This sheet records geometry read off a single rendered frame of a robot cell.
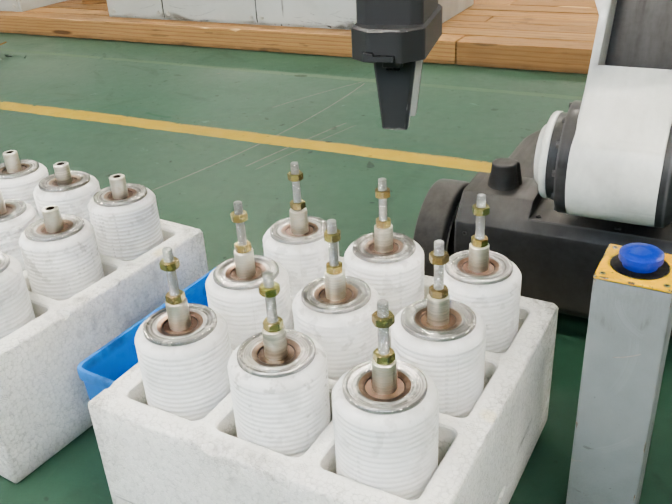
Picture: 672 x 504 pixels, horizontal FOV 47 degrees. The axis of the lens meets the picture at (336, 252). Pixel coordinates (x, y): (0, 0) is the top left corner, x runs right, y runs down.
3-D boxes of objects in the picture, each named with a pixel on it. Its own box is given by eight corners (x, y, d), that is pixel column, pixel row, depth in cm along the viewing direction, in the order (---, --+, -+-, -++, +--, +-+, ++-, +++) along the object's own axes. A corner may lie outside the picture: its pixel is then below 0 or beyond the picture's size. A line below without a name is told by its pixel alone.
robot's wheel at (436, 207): (450, 263, 138) (453, 160, 129) (477, 268, 136) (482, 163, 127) (409, 319, 123) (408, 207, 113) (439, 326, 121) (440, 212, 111)
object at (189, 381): (231, 493, 82) (209, 355, 74) (147, 484, 84) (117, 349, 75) (255, 433, 90) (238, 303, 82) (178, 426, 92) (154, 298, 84)
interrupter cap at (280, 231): (270, 222, 100) (270, 217, 100) (328, 218, 100) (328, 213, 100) (269, 248, 93) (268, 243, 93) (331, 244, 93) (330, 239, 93)
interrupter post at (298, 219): (290, 229, 98) (288, 205, 96) (309, 228, 98) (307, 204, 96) (290, 237, 96) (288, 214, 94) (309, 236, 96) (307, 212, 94)
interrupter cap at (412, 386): (365, 356, 73) (365, 350, 72) (440, 376, 69) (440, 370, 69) (327, 403, 67) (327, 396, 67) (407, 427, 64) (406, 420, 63)
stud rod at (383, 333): (383, 369, 68) (381, 297, 64) (392, 373, 67) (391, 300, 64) (376, 374, 67) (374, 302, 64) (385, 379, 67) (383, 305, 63)
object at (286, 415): (319, 535, 76) (307, 392, 68) (231, 517, 79) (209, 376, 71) (346, 468, 84) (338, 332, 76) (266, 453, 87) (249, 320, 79)
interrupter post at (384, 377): (378, 378, 70) (377, 348, 68) (402, 385, 69) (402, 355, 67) (366, 393, 68) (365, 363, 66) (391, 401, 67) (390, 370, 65)
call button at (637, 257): (621, 256, 75) (624, 238, 74) (665, 264, 73) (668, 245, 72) (612, 275, 72) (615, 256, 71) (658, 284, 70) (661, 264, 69)
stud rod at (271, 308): (278, 345, 72) (270, 276, 69) (268, 343, 72) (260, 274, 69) (281, 339, 73) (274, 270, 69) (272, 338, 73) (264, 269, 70)
